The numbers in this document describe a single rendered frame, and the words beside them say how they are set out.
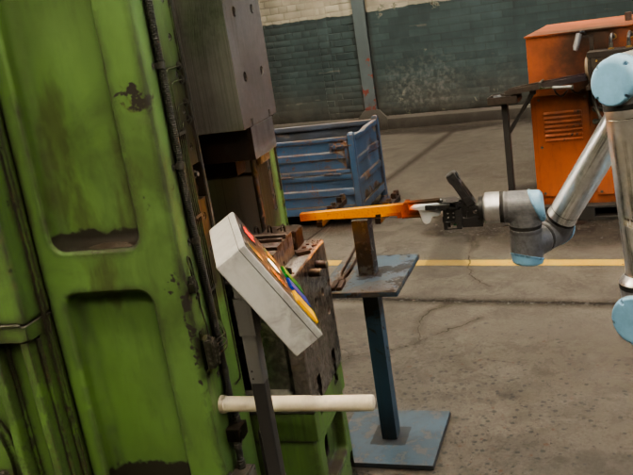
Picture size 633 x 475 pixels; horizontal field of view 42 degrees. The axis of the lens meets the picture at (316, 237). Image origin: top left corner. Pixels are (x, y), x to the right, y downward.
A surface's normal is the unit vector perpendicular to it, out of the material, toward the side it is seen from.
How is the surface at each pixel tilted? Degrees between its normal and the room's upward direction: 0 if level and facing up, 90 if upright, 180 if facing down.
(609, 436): 0
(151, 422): 90
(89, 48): 89
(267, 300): 90
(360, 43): 90
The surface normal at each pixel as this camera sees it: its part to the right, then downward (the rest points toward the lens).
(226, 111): -0.25, 0.30
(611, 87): -0.75, 0.16
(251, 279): 0.18, 0.25
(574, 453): -0.14, -0.95
